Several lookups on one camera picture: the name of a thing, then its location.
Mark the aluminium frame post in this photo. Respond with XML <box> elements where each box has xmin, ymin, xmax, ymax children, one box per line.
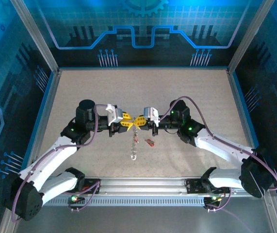
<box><xmin>227</xmin><ymin>0</ymin><xmax>275</xmax><ymax>73</ymax></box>
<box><xmin>9</xmin><ymin>0</ymin><xmax>61</xmax><ymax>73</ymax></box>
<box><xmin>0</xmin><ymin>208</ymin><xmax>20</xmax><ymax>233</ymax></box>
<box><xmin>263</xmin><ymin>190</ymin><xmax>277</xmax><ymax>233</ymax></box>

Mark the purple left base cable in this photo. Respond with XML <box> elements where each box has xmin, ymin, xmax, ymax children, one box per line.
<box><xmin>67</xmin><ymin>181</ymin><xmax>101</xmax><ymax>212</ymax></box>

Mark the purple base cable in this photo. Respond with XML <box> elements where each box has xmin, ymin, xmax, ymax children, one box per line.
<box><xmin>205</xmin><ymin>188</ymin><xmax>253</xmax><ymax>231</ymax></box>
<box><xmin>67</xmin><ymin>181</ymin><xmax>101</xmax><ymax>212</ymax></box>

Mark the aluminium rear frame bar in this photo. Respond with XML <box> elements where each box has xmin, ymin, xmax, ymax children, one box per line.
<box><xmin>57</xmin><ymin>66</ymin><xmax>231</xmax><ymax>71</ymax></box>

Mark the silver keyring with chain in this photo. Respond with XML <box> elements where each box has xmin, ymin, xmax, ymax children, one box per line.
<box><xmin>130</xmin><ymin>127</ymin><xmax>140</xmax><ymax>161</ymax></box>

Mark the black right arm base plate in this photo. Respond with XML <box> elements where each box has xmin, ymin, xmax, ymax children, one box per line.
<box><xmin>185</xmin><ymin>178</ymin><xmax>226</xmax><ymax>195</ymax></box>

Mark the aluminium mounting rail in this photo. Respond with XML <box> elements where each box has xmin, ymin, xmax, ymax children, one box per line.
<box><xmin>83</xmin><ymin>176</ymin><xmax>253</xmax><ymax>197</ymax></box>

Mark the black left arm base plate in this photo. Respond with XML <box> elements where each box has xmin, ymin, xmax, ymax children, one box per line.
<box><xmin>79</xmin><ymin>178</ymin><xmax>102</xmax><ymax>195</ymax></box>

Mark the aluminium side frame rail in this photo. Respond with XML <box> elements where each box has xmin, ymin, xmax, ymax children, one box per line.
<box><xmin>226</xmin><ymin>69</ymin><xmax>259</xmax><ymax>150</ymax></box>
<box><xmin>23</xmin><ymin>70</ymin><xmax>63</xmax><ymax>170</ymax></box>

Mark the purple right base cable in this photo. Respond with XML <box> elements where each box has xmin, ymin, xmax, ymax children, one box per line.
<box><xmin>205</xmin><ymin>188</ymin><xmax>253</xmax><ymax>231</ymax></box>

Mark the slotted grey cable duct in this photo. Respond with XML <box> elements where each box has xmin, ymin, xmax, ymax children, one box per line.
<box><xmin>40</xmin><ymin>195</ymin><xmax>218</xmax><ymax>207</ymax></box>

